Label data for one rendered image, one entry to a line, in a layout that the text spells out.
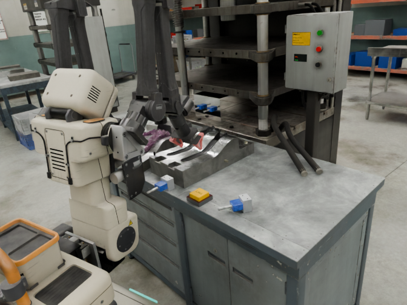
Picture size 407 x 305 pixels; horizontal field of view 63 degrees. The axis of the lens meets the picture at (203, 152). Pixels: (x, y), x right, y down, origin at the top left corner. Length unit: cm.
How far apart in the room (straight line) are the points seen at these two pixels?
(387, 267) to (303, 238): 127
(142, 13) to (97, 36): 466
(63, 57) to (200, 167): 73
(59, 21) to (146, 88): 48
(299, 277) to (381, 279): 115
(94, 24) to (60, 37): 433
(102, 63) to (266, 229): 491
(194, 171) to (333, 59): 92
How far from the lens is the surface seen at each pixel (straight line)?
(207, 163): 156
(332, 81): 190
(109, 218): 129
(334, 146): 286
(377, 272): 237
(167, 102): 125
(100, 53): 580
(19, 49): 855
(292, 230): 124
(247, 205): 131
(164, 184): 148
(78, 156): 113
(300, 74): 198
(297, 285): 127
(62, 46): 145
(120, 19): 935
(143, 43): 114
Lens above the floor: 154
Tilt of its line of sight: 24 degrees down
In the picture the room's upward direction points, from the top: 5 degrees counter-clockwise
